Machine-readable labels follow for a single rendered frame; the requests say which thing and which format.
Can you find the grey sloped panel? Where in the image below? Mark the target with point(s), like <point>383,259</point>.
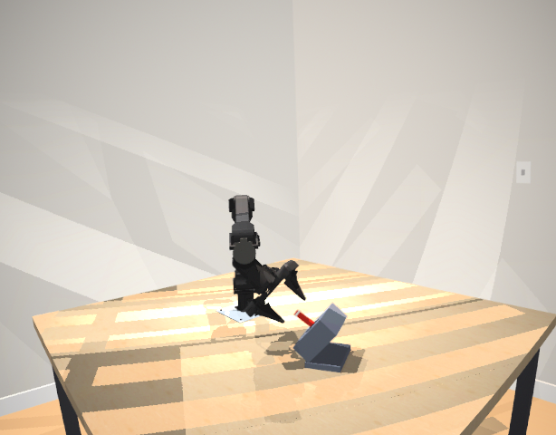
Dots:
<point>315,345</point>

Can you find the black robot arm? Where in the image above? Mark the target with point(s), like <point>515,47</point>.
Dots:
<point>243,241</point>

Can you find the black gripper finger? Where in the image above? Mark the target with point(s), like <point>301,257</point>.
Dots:
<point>268,312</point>
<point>293,284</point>

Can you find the red square peg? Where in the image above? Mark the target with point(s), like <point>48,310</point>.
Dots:
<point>304,317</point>

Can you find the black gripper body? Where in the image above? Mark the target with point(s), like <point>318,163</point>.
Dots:
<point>262,280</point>

